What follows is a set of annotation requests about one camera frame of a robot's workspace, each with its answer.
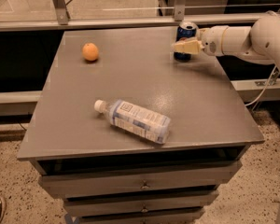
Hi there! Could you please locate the middle grey drawer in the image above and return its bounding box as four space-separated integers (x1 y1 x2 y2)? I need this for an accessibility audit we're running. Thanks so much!
64 190 218 217

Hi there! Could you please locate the top grey drawer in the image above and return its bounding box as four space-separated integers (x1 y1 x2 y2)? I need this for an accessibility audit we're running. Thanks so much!
39 161 242 198

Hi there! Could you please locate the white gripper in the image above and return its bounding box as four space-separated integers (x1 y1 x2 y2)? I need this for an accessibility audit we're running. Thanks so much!
173 26 228 56

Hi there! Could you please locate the grey drawer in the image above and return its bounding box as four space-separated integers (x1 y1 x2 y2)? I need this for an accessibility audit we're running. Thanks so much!
64 190 218 217
79 207 204 224
39 161 242 198

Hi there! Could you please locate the bottom grey drawer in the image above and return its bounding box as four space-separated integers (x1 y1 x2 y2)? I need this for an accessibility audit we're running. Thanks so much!
79 207 204 224

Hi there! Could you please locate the white cable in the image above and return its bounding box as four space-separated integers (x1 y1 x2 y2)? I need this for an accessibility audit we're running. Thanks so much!
244 64 279 107

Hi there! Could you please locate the metal railing frame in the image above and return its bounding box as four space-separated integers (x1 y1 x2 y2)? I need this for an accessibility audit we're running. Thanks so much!
0 0 280 31

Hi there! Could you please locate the blue pepsi can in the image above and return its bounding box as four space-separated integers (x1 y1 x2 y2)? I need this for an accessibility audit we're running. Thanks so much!
174 21 198 62

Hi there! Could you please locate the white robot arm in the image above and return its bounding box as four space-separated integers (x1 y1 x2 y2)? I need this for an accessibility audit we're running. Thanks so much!
176 13 280 224

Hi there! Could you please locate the clear plastic water bottle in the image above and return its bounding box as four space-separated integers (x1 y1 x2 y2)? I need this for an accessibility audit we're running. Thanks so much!
94 100 171 144

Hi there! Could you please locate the grey drawer cabinet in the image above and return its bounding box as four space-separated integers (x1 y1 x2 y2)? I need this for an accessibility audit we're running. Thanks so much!
18 27 263 224

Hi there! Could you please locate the orange fruit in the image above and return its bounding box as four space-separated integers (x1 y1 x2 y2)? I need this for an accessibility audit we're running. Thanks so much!
82 43 99 62

